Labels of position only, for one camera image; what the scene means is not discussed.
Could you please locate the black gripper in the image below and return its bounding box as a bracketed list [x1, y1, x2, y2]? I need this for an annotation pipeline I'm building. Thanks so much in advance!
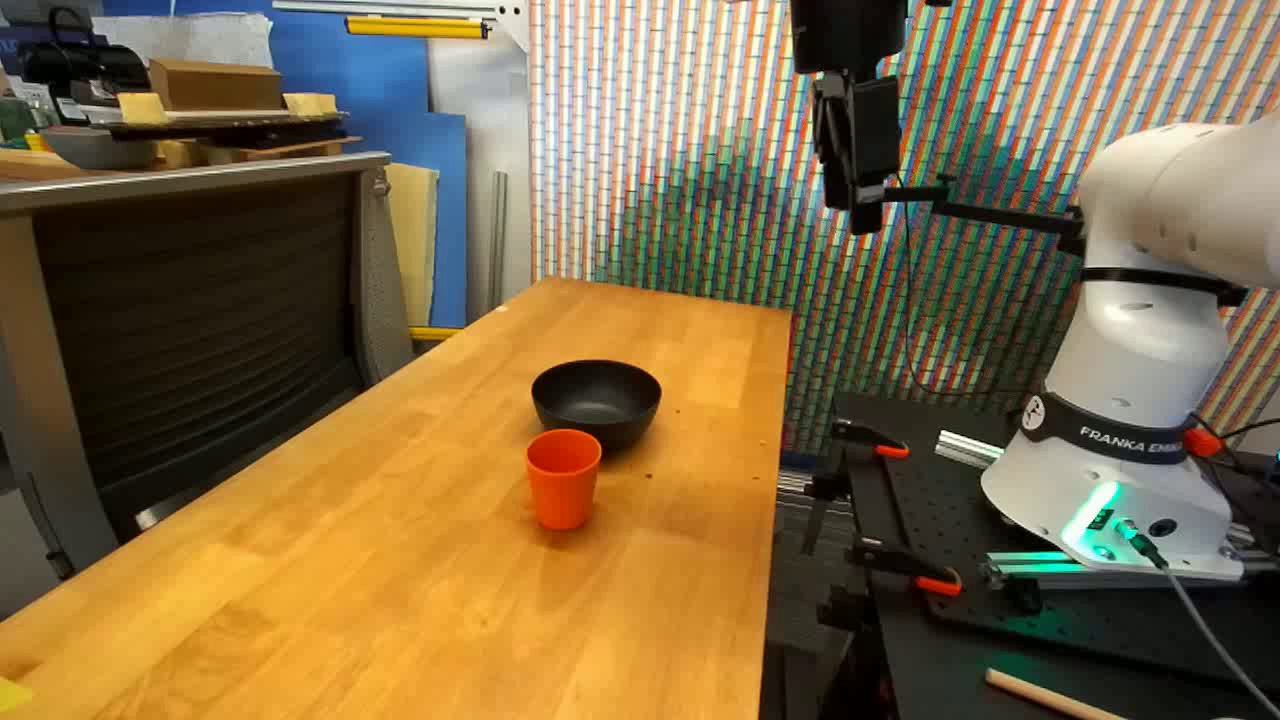
[788, 0, 911, 240]

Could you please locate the orange plastic cup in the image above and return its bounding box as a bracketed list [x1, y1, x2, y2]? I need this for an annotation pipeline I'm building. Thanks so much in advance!
[522, 425, 610, 536]

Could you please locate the black bowl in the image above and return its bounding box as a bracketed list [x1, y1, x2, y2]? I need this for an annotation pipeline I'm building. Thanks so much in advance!
[529, 355, 666, 457]

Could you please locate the beige foam board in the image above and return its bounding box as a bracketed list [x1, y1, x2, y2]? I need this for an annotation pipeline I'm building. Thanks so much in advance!
[383, 159, 445, 331]

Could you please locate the yellow bar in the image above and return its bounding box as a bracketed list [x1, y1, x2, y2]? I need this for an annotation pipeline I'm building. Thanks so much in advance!
[344, 10, 491, 45]

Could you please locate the blue board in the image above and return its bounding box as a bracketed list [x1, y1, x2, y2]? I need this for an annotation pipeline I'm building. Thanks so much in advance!
[265, 0, 474, 331]

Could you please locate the wooden stick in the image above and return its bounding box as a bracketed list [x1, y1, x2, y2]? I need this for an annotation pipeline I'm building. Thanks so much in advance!
[981, 665, 1133, 720]

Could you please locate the black flat tray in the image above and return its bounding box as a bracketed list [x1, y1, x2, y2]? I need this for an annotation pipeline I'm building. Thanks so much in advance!
[106, 113, 351, 147]

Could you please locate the brown wooden box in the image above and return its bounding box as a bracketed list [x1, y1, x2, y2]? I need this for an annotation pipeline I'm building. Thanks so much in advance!
[143, 56, 294, 114]

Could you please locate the white sheet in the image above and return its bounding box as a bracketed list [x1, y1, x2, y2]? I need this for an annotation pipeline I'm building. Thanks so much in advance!
[87, 8, 279, 71]

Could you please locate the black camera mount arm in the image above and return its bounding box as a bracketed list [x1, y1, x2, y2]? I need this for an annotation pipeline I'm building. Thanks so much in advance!
[882, 173, 1088, 257]

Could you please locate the aluminium rail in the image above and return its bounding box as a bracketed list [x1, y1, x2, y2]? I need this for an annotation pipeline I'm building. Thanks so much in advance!
[932, 425, 1008, 471]

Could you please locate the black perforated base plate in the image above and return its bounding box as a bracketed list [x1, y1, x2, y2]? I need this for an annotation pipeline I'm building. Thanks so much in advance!
[830, 389, 1280, 720]

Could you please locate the grey cable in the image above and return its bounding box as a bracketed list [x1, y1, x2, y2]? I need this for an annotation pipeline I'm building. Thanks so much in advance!
[1129, 518, 1280, 720]

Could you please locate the black device with cables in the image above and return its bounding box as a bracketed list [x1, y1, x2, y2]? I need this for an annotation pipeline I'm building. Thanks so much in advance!
[17, 5, 151, 99]

